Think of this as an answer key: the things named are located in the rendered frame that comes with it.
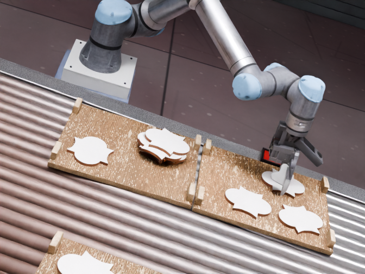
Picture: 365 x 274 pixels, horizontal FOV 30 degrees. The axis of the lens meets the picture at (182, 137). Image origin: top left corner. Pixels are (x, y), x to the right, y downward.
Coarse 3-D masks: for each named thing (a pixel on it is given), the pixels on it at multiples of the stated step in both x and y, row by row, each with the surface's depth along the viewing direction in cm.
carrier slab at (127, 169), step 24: (72, 120) 205; (96, 120) 209; (120, 120) 213; (72, 144) 194; (120, 144) 202; (192, 144) 214; (72, 168) 185; (96, 168) 188; (120, 168) 192; (144, 168) 195; (168, 168) 199; (192, 168) 203; (144, 192) 187; (168, 192) 189
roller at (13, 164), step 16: (0, 160) 182; (16, 160) 183; (32, 176) 182; (48, 176) 182; (80, 192) 182; (96, 192) 182; (128, 208) 182; (144, 208) 183; (176, 224) 182; (192, 224) 183; (208, 240) 182; (224, 240) 182; (240, 240) 184; (256, 256) 182; (272, 256) 182; (304, 272) 182; (320, 272) 183
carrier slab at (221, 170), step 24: (216, 168) 207; (240, 168) 211; (264, 168) 215; (216, 192) 196; (264, 192) 204; (312, 192) 212; (216, 216) 188; (240, 216) 190; (264, 216) 193; (288, 240) 189; (312, 240) 191
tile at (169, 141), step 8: (152, 136) 201; (160, 136) 202; (168, 136) 204; (176, 136) 205; (152, 144) 197; (160, 144) 199; (168, 144) 200; (176, 144) 201; (184, 144) 203; (168, 152) 196; (176, 152) 198; (184, 152) 199
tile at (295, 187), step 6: (264, 174) 210; (270, 174) 211; (264, 180) 208; (270, 180) 208; (294, 180) 212; (270, 186) 207; (276, 186) 206; (288, 186) 208; (294, 186) 210; (300, 186) 211; (288, 192) 206; (294, 192) 207; (300, 192) 208
